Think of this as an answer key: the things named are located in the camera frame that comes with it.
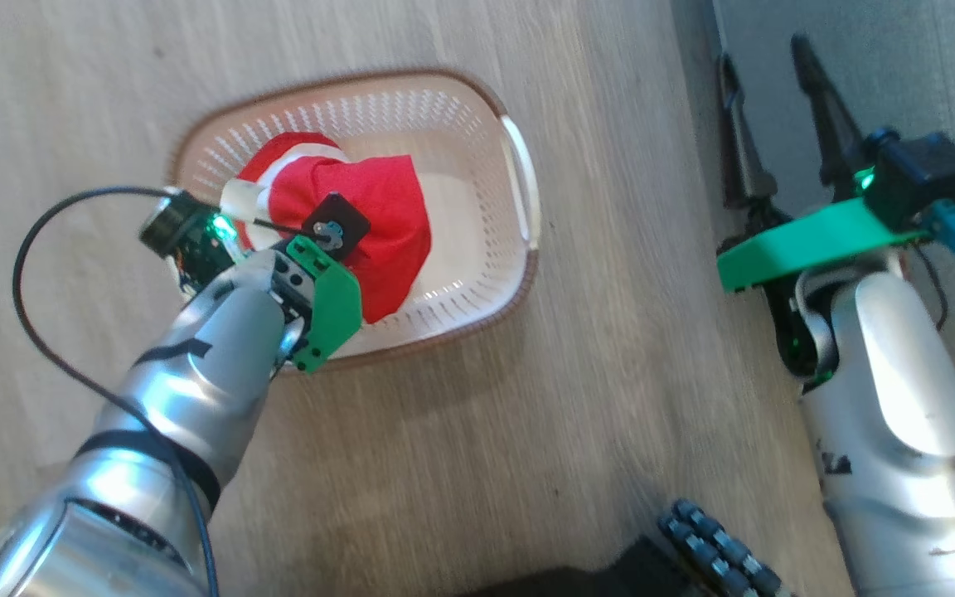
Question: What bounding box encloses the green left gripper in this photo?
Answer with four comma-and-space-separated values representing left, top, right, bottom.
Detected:
139, 191, 364, 376

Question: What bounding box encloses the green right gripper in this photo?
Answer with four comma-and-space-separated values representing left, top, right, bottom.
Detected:
715, 33, 936, 384

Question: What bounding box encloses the red cloth garment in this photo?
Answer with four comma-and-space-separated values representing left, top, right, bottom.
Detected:
219, 131, 433, 326

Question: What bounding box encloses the grey fabric sofa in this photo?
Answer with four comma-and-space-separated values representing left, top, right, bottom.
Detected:
672, 0, 955, 391

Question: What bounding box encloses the beige plastic laundry basket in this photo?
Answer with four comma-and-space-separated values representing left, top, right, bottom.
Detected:
167, 68, 541, 372

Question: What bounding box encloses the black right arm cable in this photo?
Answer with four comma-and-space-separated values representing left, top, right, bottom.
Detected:
911, 245, 953, 334

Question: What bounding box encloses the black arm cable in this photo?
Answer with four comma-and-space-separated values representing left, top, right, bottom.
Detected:
12, 186, 221, 597
911, 245, 953, 334

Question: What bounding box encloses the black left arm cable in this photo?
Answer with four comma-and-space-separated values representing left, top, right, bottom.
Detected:
12, 186, 221, 597

